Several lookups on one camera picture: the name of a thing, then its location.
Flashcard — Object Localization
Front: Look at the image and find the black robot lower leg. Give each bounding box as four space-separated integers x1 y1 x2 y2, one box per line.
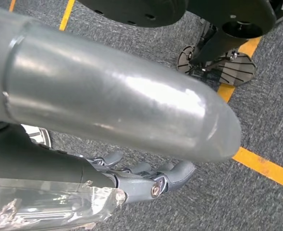
187 0 278 66

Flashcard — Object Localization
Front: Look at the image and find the black round robot cover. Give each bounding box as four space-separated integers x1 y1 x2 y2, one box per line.
76 0 187 28

